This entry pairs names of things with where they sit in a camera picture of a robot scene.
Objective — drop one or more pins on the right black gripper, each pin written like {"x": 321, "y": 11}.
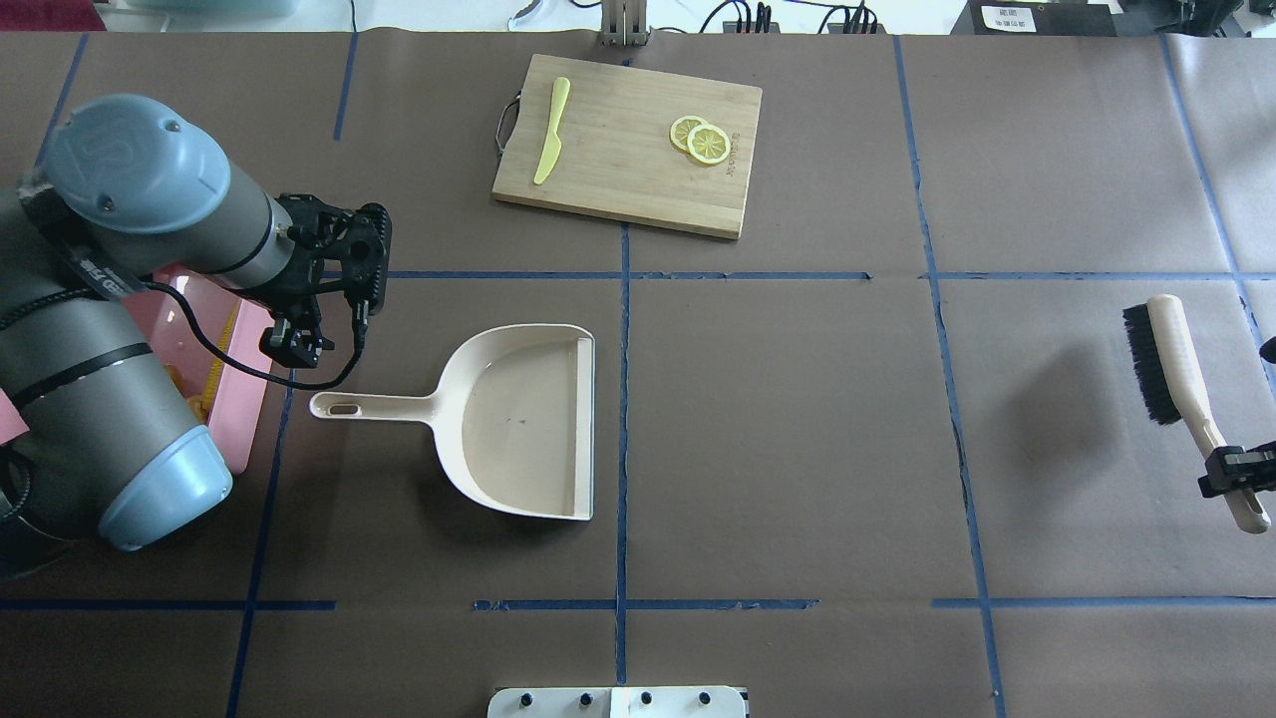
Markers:
{"x": 1236, "y": 468}

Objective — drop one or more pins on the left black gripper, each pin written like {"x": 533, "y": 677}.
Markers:
{"x": 296, "y": 340}

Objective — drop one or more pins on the yellow plastic toy knife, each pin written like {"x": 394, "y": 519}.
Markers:
{"x": 552, "y": 143}

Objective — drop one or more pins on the bamboo cutting board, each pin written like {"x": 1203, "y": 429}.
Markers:
{"x": 616, "y": 160}

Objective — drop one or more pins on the black power box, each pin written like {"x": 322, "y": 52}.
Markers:
{"x": 1039, "y": 18}

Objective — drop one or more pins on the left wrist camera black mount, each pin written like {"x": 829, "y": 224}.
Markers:
{"x": 353, "y": 246}

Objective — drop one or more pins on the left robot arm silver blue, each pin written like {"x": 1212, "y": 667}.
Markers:
{"x": 111, "y": 450}

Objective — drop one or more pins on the cream hand brush black bristles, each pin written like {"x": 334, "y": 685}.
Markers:
{"x": 1173, "y": 389}

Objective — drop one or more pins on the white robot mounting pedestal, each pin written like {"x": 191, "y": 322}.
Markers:
{"x": 620, "y": 701}

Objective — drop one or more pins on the yellow toy corn cob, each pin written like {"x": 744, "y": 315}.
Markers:
{"x": 209, "y": 394}

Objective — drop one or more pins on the pink cloth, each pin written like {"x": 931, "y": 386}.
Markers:
{"x": 50, "y": 16}

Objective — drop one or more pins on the tan toy ginger root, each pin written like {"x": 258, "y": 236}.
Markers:
{"x": 178, "y": 381}

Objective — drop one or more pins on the aluminium frame post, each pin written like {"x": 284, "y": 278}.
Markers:
{"x": 624, "y": 23}

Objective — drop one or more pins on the lemon slice upper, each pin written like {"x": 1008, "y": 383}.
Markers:
{"x": 681, "y": 129}

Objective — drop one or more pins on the lemon slice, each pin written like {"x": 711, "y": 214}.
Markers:
{"x": 708, "y": 145}
{"x": 681, "y": 129}

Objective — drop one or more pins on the beige plastic dustpan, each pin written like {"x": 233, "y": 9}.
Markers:
{"x": 512, "y": 418}

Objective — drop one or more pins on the lemon slice lower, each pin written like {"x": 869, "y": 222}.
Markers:
{"x": 708, "y": 145}

